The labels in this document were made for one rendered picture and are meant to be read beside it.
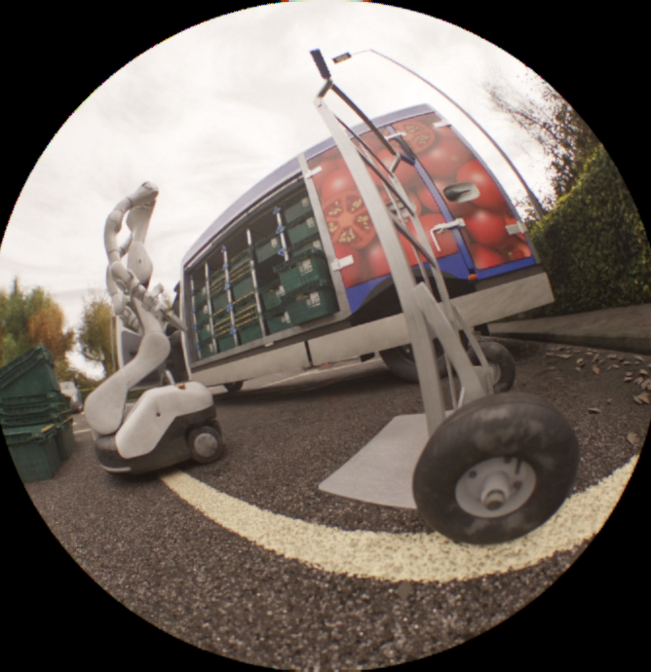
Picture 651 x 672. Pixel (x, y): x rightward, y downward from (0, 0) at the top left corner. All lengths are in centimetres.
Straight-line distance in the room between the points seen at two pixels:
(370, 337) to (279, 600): 144
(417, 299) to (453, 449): 21
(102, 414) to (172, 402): 36
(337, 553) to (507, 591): 29
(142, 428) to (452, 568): 94
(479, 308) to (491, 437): 128
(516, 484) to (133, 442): 102
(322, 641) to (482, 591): 21
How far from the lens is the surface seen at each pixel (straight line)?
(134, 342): 411
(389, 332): 147
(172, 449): 94
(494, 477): 33
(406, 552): 42
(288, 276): 173
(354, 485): 60
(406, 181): 184
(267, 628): 40
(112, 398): 107
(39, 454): 151
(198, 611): 46
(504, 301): 156
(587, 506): 50
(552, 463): 31
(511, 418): 26
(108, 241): 114
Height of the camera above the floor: 35
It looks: 5 degrees up
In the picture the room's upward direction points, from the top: 13 degrees counter-clockwise
